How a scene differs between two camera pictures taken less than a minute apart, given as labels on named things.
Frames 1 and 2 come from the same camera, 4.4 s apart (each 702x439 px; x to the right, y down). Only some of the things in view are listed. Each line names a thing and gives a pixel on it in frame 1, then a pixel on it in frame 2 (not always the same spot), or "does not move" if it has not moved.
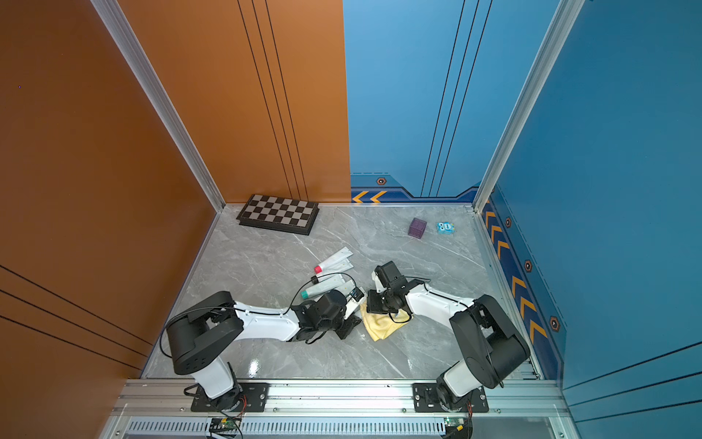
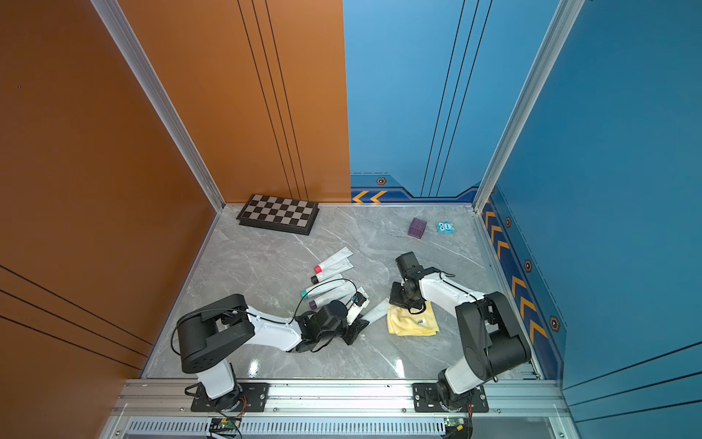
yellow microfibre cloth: (379, 325) → (403, 323)
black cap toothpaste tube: (335, 276) does not move
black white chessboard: (284, 214) does not move
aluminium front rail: (146, 397) does not move
